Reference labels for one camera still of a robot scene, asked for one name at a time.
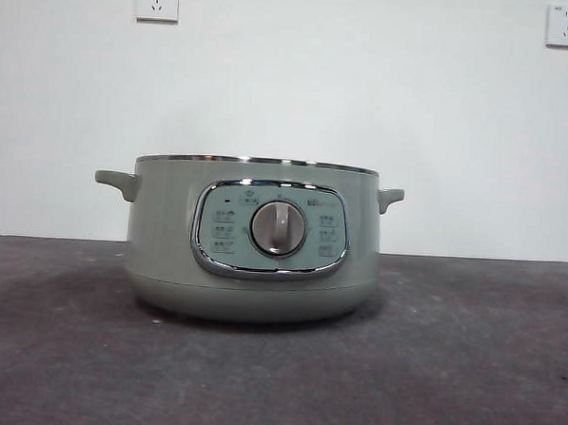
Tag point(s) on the sage green electric cooking pot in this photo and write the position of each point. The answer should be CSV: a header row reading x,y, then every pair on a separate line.
x,y
168,244

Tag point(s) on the white wall socket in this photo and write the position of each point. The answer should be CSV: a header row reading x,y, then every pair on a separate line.
x,y
566,29
156,6

